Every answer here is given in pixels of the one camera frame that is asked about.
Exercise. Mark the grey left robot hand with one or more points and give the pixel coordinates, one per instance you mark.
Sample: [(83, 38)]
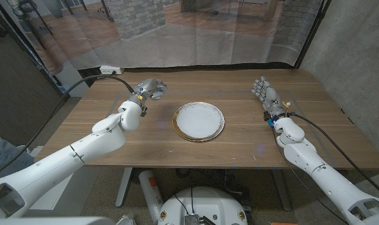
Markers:
[(148, 85)]

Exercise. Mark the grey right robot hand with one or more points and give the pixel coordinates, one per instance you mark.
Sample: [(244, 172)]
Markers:
[(270, 97)]

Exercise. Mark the silver metal jar lid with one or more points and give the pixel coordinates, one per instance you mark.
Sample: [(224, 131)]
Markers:
[(156, 96)]

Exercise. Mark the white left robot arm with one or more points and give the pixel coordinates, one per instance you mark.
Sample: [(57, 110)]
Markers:
[(67, 156)]

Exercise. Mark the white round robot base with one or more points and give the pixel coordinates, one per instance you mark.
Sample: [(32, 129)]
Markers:
[(204, 203)]

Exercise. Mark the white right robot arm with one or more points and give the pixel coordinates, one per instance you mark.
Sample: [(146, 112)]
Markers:
[(320, 168)]

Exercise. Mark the white gold-rimmed paper plate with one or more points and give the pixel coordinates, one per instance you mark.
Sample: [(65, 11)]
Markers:
[(198, 122)]

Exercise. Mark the white power strip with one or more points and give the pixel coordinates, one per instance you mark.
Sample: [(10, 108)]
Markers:
[(111, 70)]

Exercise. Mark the white board panel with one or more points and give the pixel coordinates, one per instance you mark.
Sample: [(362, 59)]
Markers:
[(72, 82)]

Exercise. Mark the grey table leg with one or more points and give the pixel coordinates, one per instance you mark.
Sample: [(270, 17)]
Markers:
[(123, 187), (281, 190)]

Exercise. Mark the white cylinder with orange label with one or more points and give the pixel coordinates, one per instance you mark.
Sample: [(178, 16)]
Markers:
[(150, 193)]

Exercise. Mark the grey electronics box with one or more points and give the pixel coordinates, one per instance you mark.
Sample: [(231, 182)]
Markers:
[(192, 219)]

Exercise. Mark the person in blue jeans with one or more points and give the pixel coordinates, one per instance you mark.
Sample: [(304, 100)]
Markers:
[(2, 153)]

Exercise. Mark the black backdrop frame pole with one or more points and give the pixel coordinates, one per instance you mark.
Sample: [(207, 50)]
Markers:
[(312, 34), (61, 90)]

